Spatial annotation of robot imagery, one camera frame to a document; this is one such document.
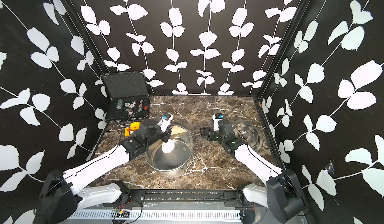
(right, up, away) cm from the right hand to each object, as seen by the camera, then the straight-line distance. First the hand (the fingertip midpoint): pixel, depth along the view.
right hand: (205, 127), depth 84 cm
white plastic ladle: (-23, -13, +5) cm, 27 cm away
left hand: (-18, +3, -6) cm, 19 cm away
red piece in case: (-43, +11, +26) cm, 52 cm away
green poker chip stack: (-63, +14, +26) cm, 70 cm away
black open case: (-59, +20, +30) cm, 69 cm away
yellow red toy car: (-47, -1, +13) cm, 49 cm away
